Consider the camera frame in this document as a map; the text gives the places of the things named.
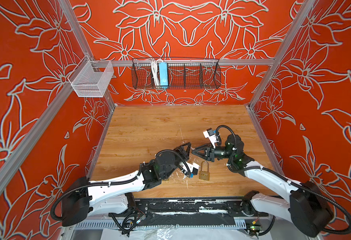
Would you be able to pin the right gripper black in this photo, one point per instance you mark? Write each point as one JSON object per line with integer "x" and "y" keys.
{"x": 210, "y": 152}

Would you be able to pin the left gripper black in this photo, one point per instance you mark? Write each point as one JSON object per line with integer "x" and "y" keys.
{"x": 186, "y": 152}

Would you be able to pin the large brass padlock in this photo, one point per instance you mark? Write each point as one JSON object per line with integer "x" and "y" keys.
{"x": 204, "y": 171}

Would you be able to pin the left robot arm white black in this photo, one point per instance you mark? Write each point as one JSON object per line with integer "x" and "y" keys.
{"x": 114, "y": 196}

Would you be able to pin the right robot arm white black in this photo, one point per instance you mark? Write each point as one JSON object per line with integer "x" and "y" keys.
{"x": 302, "y": 204}

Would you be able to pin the blue white box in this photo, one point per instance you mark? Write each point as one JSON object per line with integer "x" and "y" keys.
{"x": 163, "y": 75}

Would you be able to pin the clear plastic bin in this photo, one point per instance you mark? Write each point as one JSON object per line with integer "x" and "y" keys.
{"x": 87, "y": 82}

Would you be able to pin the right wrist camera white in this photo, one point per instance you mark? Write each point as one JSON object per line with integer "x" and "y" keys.
{"x": 210, "y": 134}

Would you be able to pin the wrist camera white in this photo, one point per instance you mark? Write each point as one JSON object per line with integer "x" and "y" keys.
{"x": 210, "y": 134}
{"x": 194, "y": 169}

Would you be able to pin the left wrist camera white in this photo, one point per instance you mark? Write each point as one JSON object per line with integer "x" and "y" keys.
{"x": 194, "y": 169}

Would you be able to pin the black wire basket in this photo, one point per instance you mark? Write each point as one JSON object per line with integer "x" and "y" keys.
{"x": 183, "y": 73}

